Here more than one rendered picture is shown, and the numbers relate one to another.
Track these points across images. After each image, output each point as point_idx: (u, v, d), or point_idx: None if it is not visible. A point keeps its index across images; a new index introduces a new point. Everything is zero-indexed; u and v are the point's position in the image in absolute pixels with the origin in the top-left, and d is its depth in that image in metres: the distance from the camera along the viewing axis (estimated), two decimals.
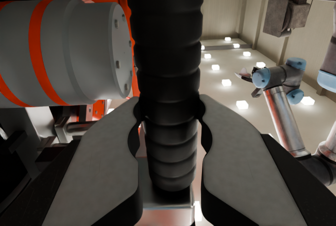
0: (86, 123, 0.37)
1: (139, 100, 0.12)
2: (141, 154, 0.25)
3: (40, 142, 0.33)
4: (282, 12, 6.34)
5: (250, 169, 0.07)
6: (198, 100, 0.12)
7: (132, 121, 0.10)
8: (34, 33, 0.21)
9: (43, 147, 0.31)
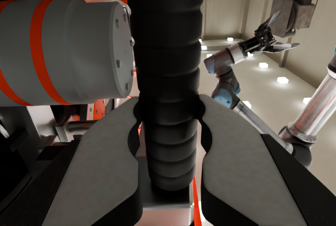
0: (87, 122, 0.38)
1: (139, 100, 0.12)
2: (141, 153, 0.25)
3: (41, 140, 0.33)
4: (286, 12, 6.32)
5: (250, 169, 0.07)
6: (198, 100, 0.12)
7: (132, 121, 0.10)
8: (35, 32, 0.21)
9: (44, 146, 0.32)
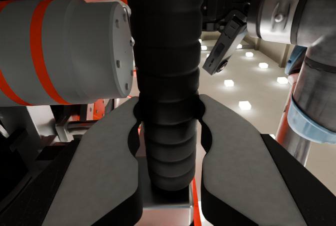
0: (87, 122, 0.38)
1: (139, 100, 0.12)
2: (141, 153, 0.25)
3: (41, 140, 0.33)
4: None
5: (250, 169, 0.07)
6: (198, 100, 0.12)
7: (132, 121, 0.10)
8: (35, 32, 0.21)
9: (44, 146, 0.32)
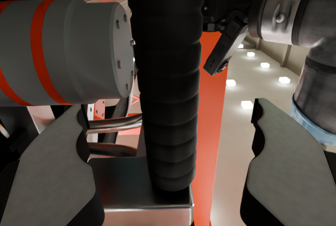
0: None
1: (82, 107, 0.11)
2: (141, 154, 0.25)
3: None
4: None
5: (302, 183, 0.06)
6: (256, 103, 0.11)
7: (77, 129, 0.09)
8: (36, 32, 0.21)
9: None
